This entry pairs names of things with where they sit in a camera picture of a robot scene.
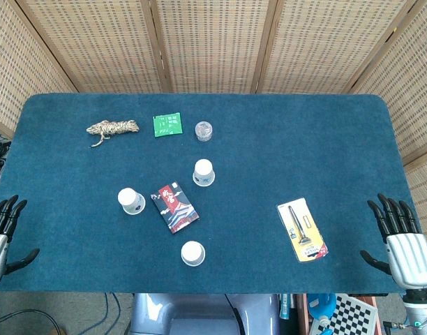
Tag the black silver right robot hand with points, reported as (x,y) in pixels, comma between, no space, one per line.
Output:
(409,258)

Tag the white paper cup blue print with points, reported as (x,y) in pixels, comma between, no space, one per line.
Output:
(130,199)
(192,253)
(203,171)

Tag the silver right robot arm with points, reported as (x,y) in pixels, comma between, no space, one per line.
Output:
(421,307)

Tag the black white checkerboard sheet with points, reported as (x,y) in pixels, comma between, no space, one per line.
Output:
(349,317)

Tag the blue plastic object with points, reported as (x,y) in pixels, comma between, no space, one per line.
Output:
(320,305)

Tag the razor in yellow blister pack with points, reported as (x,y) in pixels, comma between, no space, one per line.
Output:
(302,230)

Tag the blue felt table mat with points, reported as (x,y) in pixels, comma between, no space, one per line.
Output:
(255,167)

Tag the black red card box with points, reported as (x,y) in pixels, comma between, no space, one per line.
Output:
(175,207)

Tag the green square packet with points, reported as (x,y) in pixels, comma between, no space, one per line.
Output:
(167,125)

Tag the grey blue robot torso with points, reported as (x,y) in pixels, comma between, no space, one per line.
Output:
(199,314)

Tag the clear round plastic jar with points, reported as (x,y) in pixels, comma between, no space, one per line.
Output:
(204,130)

